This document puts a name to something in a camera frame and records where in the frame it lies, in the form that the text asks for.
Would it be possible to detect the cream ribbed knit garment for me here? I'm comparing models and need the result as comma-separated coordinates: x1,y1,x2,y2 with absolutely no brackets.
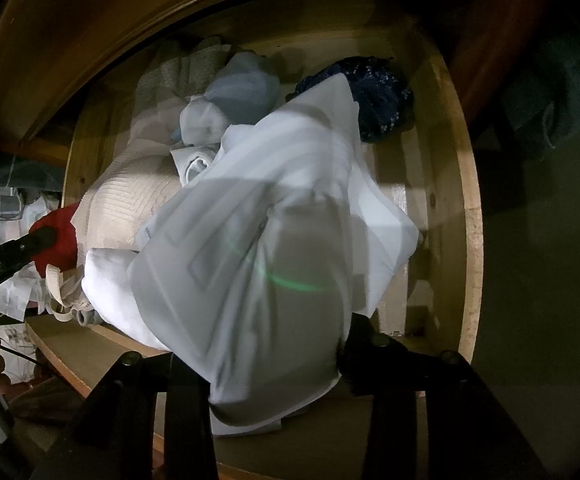
71,152,181,262

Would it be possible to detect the grey knit garment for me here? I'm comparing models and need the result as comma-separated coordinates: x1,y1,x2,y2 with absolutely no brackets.
135,38,232,113

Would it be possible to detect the dark blue lace underwear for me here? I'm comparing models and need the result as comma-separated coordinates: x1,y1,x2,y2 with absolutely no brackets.
285,56,415,144

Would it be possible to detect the large white cloth garment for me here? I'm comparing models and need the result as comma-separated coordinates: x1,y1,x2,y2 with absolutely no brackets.
128,75,419,436

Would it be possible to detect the white folded garment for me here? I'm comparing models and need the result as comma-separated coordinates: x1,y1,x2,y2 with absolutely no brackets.
82,248,168,351

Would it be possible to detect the white crumpled clothes pile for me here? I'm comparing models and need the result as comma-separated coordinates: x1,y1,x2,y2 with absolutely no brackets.
0,195,58,393

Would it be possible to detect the red cloth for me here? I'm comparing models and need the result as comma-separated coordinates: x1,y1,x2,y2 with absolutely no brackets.
30,203,80,278

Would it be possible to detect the beige elastic strap garment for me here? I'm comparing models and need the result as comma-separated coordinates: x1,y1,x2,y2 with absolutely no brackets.
45,264,102,327

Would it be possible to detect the light blue white underwear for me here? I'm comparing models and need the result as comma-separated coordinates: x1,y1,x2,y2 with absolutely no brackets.
178,51,281,146

